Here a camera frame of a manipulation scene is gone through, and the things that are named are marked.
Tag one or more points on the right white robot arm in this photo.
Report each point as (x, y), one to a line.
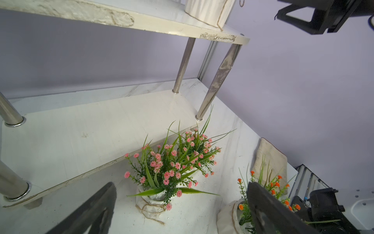
(331, 211)

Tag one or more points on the aluminium frame profile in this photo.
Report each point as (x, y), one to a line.
(207, 59)

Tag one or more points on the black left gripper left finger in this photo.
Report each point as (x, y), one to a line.
(93, 217)

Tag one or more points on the beige cloth on table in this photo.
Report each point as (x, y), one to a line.
(270, 166)

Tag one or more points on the pink flower pot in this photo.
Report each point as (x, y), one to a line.
(166, 171)

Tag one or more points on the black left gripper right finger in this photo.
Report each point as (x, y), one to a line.
(270, 216)

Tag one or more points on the orange flower pot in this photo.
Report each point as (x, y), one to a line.
(211, 12)
(236, 218)

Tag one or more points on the white two-tier rack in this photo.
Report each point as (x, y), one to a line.
(53, 148)

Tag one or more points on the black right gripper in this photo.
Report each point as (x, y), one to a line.
(328, 16)

